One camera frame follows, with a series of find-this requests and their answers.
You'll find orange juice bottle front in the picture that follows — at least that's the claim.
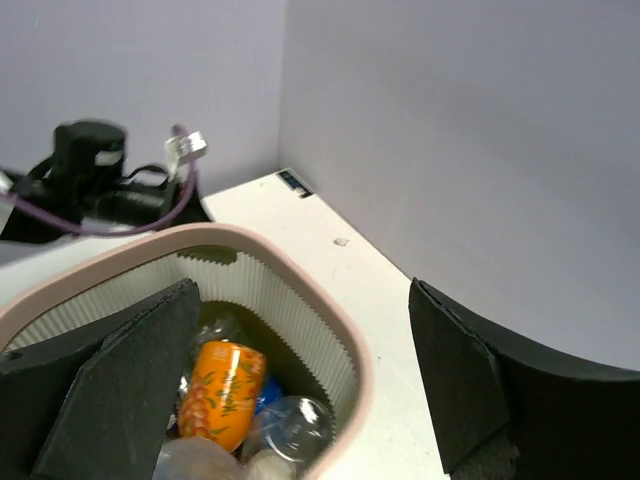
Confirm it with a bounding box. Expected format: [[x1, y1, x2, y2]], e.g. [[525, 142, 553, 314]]
[[177, 341, 267, 452]]

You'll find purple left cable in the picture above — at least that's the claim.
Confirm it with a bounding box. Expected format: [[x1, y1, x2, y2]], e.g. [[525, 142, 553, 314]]
[[9, 124, 201, 237]]

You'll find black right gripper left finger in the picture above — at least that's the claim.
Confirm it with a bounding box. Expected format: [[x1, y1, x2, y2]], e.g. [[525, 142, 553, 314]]
[[1, 279, 200, 479]]

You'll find blue label bottle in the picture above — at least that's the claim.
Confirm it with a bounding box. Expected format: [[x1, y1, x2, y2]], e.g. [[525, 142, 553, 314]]
[[254, 375, 283, 415]]

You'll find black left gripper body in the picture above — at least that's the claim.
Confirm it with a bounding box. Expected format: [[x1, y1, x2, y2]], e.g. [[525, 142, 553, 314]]
[[1, 119, 210, 245]]

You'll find clear plastic bottle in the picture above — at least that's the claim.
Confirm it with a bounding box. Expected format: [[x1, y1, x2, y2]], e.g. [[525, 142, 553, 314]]
[[245, 396, 334, 465]]

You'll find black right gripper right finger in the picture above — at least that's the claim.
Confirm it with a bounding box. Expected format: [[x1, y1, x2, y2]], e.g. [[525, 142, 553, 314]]
[[408, 279, 639, 479]]

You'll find olive mesh waste bin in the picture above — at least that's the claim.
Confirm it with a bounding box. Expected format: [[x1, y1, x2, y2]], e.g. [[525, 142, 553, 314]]
[[1, 223, 373, 479]]

